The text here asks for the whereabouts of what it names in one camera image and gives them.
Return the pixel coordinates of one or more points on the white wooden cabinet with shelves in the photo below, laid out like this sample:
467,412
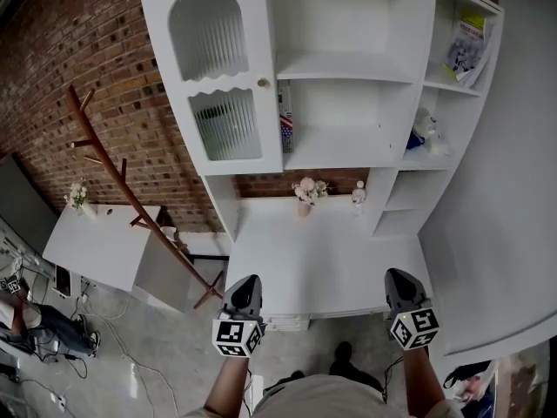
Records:
344,65

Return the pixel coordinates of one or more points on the white ribbed glass cabinet door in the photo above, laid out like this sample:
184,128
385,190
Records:
270,124

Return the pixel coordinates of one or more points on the blue cloth item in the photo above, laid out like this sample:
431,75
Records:
413,142

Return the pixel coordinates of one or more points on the white power strip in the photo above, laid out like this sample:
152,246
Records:
60,401
82,298

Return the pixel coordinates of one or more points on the person's black shoe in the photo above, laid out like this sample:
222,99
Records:
298,375
344,353

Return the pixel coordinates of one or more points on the person's black trousers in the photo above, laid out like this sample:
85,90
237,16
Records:
361,377

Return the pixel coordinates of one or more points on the white vase with flowers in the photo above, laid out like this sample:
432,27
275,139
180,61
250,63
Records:
87,211

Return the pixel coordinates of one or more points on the small white table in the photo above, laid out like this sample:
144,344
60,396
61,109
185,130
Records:
100,246

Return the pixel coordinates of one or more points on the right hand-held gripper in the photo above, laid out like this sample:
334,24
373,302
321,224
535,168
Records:
413,327

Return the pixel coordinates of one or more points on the white table top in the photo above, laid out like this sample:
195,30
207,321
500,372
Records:
322,255

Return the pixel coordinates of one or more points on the person's black left shoe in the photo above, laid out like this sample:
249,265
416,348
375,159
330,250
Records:
298,375

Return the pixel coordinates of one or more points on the white plush toy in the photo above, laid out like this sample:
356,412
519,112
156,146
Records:
424,122

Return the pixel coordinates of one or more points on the striped flag cover book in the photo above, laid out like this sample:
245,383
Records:
286,129

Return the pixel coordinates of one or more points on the crumpled white bag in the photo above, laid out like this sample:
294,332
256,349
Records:
437,146

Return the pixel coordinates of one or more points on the blue bag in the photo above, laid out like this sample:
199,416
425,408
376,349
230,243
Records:
483,403

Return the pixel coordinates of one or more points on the black bag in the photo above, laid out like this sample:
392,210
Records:
461,375

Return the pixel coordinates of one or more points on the grey flat panel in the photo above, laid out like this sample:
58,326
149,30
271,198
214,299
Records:
22,207

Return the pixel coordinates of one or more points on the black office chair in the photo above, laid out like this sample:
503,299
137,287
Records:
8,342

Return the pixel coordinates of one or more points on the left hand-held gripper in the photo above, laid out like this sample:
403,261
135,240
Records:
230,335

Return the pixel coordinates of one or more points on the gold door knob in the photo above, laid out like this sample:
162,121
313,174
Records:
262,82

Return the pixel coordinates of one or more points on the person's black right shoe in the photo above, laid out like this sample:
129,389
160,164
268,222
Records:
344,353

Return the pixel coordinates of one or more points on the person's beige shirt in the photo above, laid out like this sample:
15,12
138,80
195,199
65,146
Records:
322,399

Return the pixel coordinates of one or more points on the pink vase with pale flowers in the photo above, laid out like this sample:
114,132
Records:
304,209

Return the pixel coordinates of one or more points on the brown wooden coat rack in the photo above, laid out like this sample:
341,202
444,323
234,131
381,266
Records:
145,225

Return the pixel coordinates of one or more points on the person's left forearm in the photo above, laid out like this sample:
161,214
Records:
228,386

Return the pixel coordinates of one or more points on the white drawer front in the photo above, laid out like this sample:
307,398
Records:
283,319

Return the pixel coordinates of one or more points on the person's right forearm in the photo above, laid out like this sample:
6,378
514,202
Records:
420,377

